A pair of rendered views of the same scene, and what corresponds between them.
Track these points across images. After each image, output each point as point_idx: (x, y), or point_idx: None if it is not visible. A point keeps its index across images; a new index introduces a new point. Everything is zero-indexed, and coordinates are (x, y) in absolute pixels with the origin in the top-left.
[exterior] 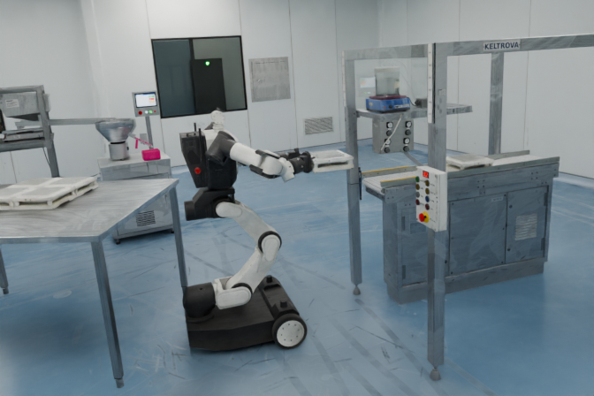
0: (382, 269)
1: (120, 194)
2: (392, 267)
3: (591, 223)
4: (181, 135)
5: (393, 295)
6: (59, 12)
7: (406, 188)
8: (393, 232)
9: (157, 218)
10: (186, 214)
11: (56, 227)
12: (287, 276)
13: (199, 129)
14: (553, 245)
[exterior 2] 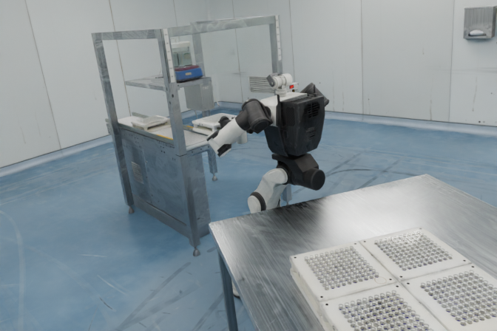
0: (142, 253)
1: (310, 229)
2: (202, 207)
3: (47, 188)
4: (312, 99)
5: (202, 233)
6: None
7: None
8: (200, 177)
9: None
10: (325, 177)
11: (448, 202)
12: (167, 306)
13: (315, 85)
14: (92, 196)
